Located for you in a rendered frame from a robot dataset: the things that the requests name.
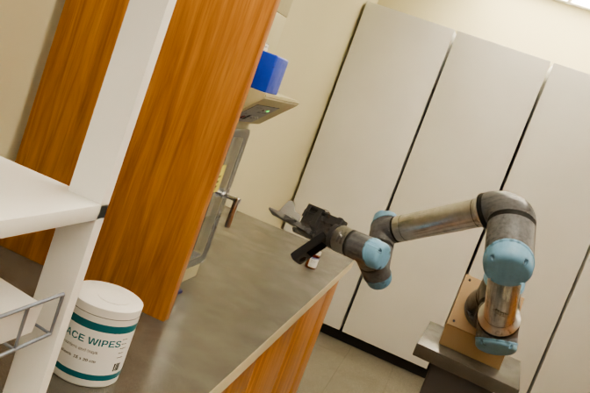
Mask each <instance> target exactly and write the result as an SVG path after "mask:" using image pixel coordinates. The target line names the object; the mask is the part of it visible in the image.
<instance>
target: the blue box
mask: <svg viewBox="0 0 590 393"><path fill-rule="evenodd" d="M288 62H289V61H288V60H286V59H284V58H282V57H279V56H277V55H274V54H271V53H268V52H265V51H263V53H262V56H261V59H260V61H259V63H258V66H257V69H256V72H255V76H254V79H253V81H252V83H251V86H250V88H253V89H257V90H260V91H261V92H264V93H268V94H272V95H276V94H277V93H278V90H279V87H280V84H281V81H282V80H283V77H284V72H285V70H286V68H287V65H288Z"/></svg>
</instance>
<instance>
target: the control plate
mask: <svg viewBox="0 0 590 393"><path fill-rule="evenodd" d="M278 109H280V108H275V107H269V106H265V105H260V104H257V105H255V106H253V107H251V108H249V109H247V110H245V111H243V112H242V113H241V115H240V117H241V116H244V115H245V116H248V115H252V116H253V117H255V119H253V117H252V116H251V117H252V118H250V117H248V118H245V119H241V118H239V121H242V122H253V121H255V120H256V118H257V117H258V118H261V117H264V116H266V115H268V114H270V113H271V112H273V111H276V110H278ZM263 110H265V111H263ZM266 111H269V112H266Z"/></svg>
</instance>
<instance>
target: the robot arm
mask: <svg viewBox="0 0 590 393"><path fill-rule="evenodd" d="M269 210H270V212H271V214H272V215H273V216H275V217H277V218H280V219H282V220H283V221H284V222H286V223H288V224H289V225H292V226H293V227H292V231H293V232H295V233H296V234H298V235H301V236H303V237H305V238H308V239H310V240H309V241H307V242H306V243H305V244H304V245H303V246H301V247H299V248H298V249H296V250H295V251H293V252H292V253H291V257H292V259H293V260H294V261H296V262H297V263H298V264H299V265H300V264H302V263H304V262H305V261H307V260H309V259H310V258H311V257H313V256H314V255H316V254H317V253H318V252H320V251H321V250H323V249H324V248H326V247H329V248H331V249H333V251H335V252H337V253H339V254H342V255H345V256H347V257H349V258H350V259H352V260H355V261H356V262H357V265H358V267H359V268H360V270H361V272H362V275H363V279H364V280H365V281H366V282H367V284H368V286H369V287H370V288H372V289H376V290H378V289H384V288H386V287H387V286H389V284H390V283H391V281H392V271H391V270H390V265H391V260H392V251H393V248H394V244H395V243H399V242H404V241H409V240H413V239H422V238H427V237H431V236H436V235H441V234H445V233H450V232H459V231H463V230H468V229H472V228H478V227H483V228H485V229H486V243H485V251H484V254H483V260H482V263H483V269H484V272H485V273H484V277H483V279H482V281H481V283H480V285H479V287H478V289H475V290H474V291H473V292H472V293H471V294H470V295H469V296H468V297H467V299H466V301H465V304H464V314H465V316H466V318H467V320H468V322H469V323H470V324H471V325H472V326H473V327H474V328H475V329H476V337H475V346H476V347H477V349H479V350H480V351H482V352H485V353H487V354H494V355H511V354H514V353H515V352H516V351H517V346H518V333H519V328H520V323H521V315H520V304H521V295H522V292H523V291H524V289H525V282H527V281H528V280H529V279H530V277H531V276H532V275H533V271H534V268H535V243H536V214H535V211H534V209H533V207H532V206H531V205H530V203H529V202H528V201H526V200H525V199H524V198H523V197H521V196H518V195H516V194H514V193H511V192H507V191H499V190H495V191H487V192H484V193H479V194H478V195H477V196H476V198H474V199H470V200H466V201H462V202H458V203H453V204H446V205H443V206H438V207H434V208H430V209H426V210H422V211H415V212H410V213H407V214H402V215H398V216H397V215H396V214H395V213H394V212H392V211H378V212H376V213H375V214H374V217H373V219H372V222H371V229H370V234H369V235H366V234H364V233H362V232H359V231H356V230H354V229H352V228H349V227H347V224H348V223H347V222H346V221H344V219H343V218H337V217H334V216H332V215H329V214H330V212H329V211H328V212H327V210H323V209H321V208H319V207H317V206H314V205H312V204H308V205H307V207H306V209H305V210H304V212H303V213H302V216H303V218H302V219H301V216H300V215H299V214H298V213H297V212H296V211H295V203H294V202H293V201H288V202H287V203H286V204H285V205H284V206H283V207H282V208H281V209H280V210H279V211H277V210H275V209H273V208H270V207H269ZM328 213H329V214H328ZM295 219H297V220H295ZM300 219H301V220H300ZM299 221H300V222H299ZM294 226H296V227H294Z"/></svg>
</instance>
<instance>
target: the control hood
mask: <svg viewBox="0 0 590 393"><path fill-rule="evenodd" d="M257 104H260V105H265V106H269V107H275V108H280V109H278V110H276V111H273V112H271V113H270V114H268V115H266V116H264V117H261V118H258V119H257V120H255V121H253V122H242V121H238V123H247V124H261V123H262V122H265V121H267V120H269V119H271V118H274V117H275V116H277V115H279V114H281V113H283V112H285V111H288V110H290V109H292V108H294V107H296V106H298V105H299V101H297V100H295V99H292V98H289V97H287V96H283V95H281V94H278V93H277V94H276V95H272V94H268V93H264V92H261V91H260V90H257V89H253V88H250V89H249V92H248V95H247V98H246V101H245V104H244V106H243V109H242V111H245V110H247V109H249V108H251V107H253V106H255V105H257Z"/></svg>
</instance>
